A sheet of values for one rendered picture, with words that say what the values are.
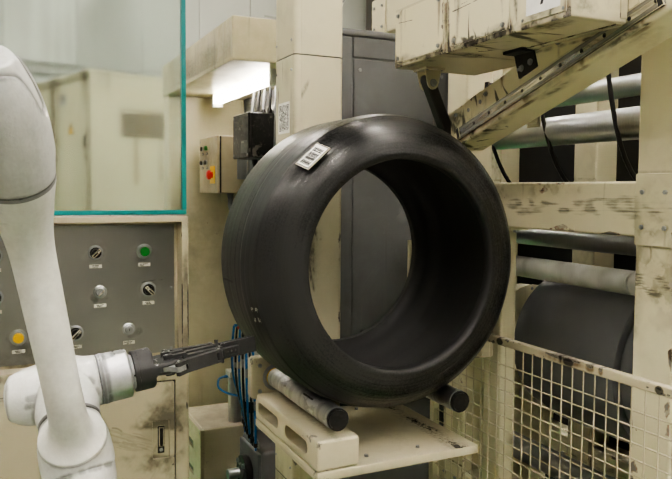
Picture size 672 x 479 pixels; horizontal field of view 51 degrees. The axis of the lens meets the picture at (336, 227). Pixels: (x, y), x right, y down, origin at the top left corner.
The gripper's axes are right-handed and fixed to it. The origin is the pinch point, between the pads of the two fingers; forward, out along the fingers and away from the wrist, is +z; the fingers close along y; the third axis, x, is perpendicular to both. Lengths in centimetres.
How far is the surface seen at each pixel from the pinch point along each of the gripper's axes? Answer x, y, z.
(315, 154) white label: -35.1, -11.3, 16.5
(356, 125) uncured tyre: -39.6, -9.4, 26.6
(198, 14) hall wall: -279, 1005, 293
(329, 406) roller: 13.1, -9.5, 13.7
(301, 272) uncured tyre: -14.2, -12.8, 10.1
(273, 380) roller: 14.2, 17.8, 12.1
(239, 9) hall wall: -290, 1029, 371
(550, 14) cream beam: -55, -33, 56
